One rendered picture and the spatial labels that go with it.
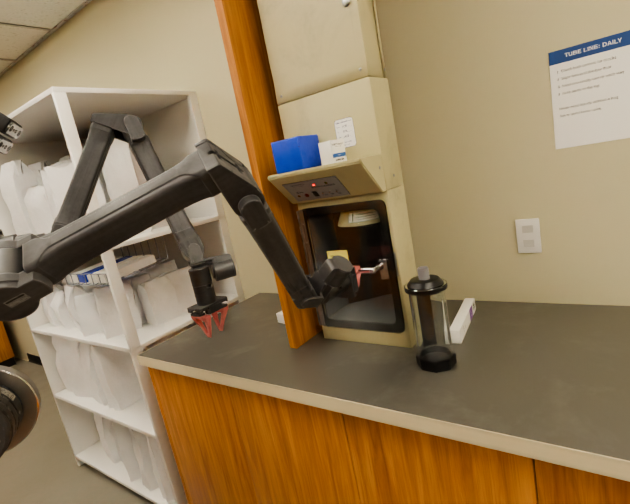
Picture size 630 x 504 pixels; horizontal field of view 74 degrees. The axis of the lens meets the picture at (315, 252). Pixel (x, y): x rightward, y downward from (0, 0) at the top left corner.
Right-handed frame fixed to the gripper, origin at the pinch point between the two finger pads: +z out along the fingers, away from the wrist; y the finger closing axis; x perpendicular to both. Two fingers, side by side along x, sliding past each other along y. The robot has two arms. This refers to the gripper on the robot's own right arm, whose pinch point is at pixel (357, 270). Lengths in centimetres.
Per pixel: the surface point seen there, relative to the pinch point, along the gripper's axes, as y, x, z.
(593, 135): 24, -57, 47
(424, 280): -2.1, -21.2, -3.5
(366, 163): 29.3, -10.9, -4.2
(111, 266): 9, 106, -15
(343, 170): 28.7, -4.6, -5.3
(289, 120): 46.2, 17.3, 5.3
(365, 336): -23.6, 4.7, 5.3
